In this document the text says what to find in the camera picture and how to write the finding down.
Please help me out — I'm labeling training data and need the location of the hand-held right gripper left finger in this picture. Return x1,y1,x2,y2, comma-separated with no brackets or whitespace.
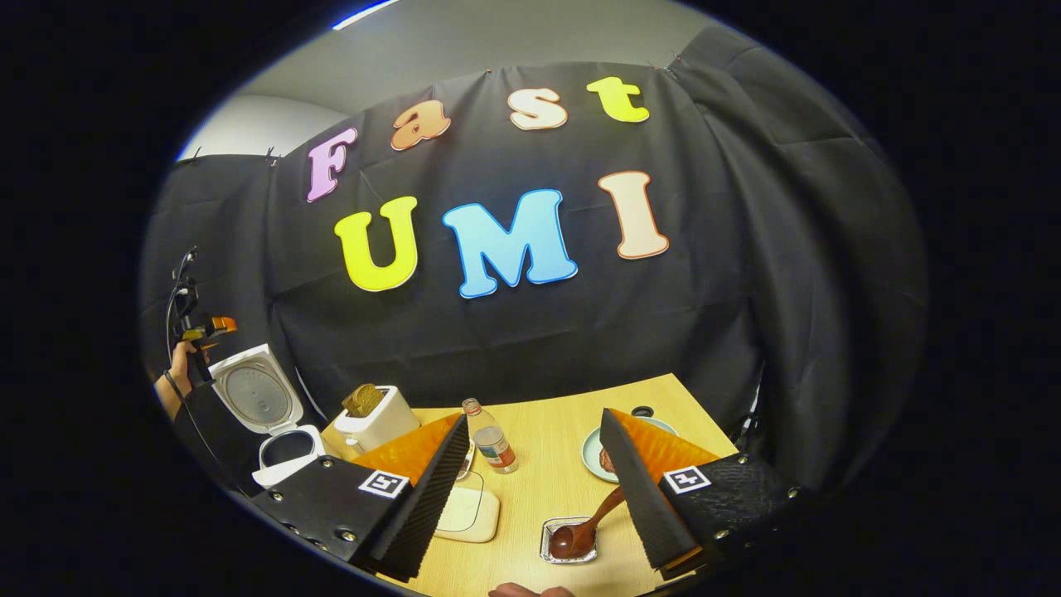
253,412,472,583

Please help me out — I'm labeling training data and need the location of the clear tray of rice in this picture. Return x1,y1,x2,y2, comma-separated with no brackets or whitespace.
433,470,501,545

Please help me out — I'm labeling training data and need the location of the clear plastic bottle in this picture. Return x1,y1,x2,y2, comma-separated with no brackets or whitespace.
462,398,520,475

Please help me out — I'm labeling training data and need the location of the brown wooden spoon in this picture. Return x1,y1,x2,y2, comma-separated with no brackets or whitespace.
549,485,627,561

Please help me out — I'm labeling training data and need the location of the black backdrop cloth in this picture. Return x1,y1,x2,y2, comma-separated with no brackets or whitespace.
139,25,928,498

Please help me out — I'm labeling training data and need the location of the light green plate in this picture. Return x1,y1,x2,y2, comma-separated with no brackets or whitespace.
580,416,677,484

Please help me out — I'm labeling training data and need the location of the white toaster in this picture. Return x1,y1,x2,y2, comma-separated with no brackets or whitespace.
333,384,422,456

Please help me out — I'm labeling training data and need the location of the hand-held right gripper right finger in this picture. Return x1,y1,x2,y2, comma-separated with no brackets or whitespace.
598,407,818,582

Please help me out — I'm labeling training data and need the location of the white rice cooker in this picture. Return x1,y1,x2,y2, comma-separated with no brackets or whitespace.
207,344,329,489

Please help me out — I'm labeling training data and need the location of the toast slice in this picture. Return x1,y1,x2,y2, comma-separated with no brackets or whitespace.
342,383,387,419

